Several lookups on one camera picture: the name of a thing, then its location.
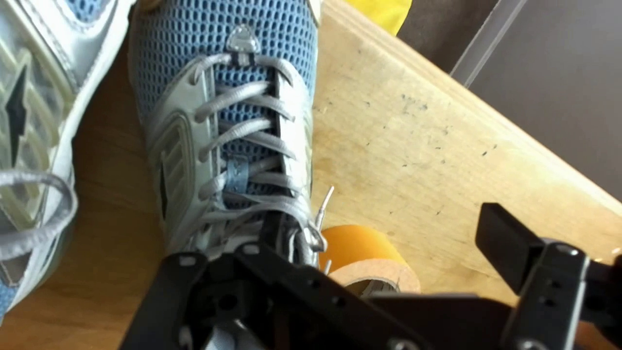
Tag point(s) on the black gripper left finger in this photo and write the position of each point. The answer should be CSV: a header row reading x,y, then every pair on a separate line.
x,y
260,312

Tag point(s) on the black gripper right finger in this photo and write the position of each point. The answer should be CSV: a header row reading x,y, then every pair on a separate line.
x,y
557,298

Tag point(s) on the blue grey sneaker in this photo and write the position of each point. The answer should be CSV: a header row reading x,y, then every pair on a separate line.
x,y
40,98
196,65

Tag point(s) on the orange tape roll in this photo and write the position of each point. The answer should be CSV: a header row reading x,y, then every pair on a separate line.
x,y
363,249

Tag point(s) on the yellow cushion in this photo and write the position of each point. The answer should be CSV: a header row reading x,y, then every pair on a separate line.
x,y
382,12

